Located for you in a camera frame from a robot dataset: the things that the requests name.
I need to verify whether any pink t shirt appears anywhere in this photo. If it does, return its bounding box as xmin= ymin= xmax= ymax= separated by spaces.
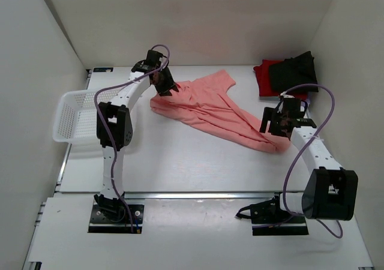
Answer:
xmin=150 ymin=70 xmax=290 ymax=154

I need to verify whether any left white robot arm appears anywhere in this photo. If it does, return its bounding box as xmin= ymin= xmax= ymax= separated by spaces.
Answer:
xmin=94 ymin=44 xmax=178 ymax=224

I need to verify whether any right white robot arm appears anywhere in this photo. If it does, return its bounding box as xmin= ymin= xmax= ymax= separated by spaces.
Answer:
xmin=236 ymin=96 xmax=358 ymax=226

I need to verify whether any lavender folded t shirt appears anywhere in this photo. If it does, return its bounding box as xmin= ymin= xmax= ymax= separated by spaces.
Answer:
xmin=301 ymin=98 xmax=310 ymax=108

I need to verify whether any red folded t shirt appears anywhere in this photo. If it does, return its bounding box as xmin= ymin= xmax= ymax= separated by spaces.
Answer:
xmin=253 ymin=58 xmax=317 ymax=99

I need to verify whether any black folded t shirt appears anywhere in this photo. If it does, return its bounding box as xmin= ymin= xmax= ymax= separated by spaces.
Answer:
xmin=268 ymin=51 xmax=317 ymax=92

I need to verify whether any white plastic basket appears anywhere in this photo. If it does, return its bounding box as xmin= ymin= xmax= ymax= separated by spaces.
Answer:
xmin=52 ymin=85 xmax=141 ymax=145

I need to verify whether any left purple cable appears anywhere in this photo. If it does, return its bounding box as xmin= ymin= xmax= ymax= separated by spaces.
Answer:
xmin=93 ymin=44 xmax=172 ymax=233

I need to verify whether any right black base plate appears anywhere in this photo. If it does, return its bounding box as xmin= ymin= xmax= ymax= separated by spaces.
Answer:
xmin=250 ymin=200 xmax=309 ymax=236

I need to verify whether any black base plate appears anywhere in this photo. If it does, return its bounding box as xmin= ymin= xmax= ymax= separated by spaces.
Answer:
xmin=250 ymin=200 xmax=309 ymax=236
xmin=88 ymin=200 xmax=145 ymax=235

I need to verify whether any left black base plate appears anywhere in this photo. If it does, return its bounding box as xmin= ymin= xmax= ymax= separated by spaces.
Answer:
xmin=88 ymin=200 xmax=145 ymax=235

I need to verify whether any aluminium rail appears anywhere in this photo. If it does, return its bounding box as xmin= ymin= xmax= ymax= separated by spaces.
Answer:
xmin=55 ymin=190 xmax=307 ymax=201

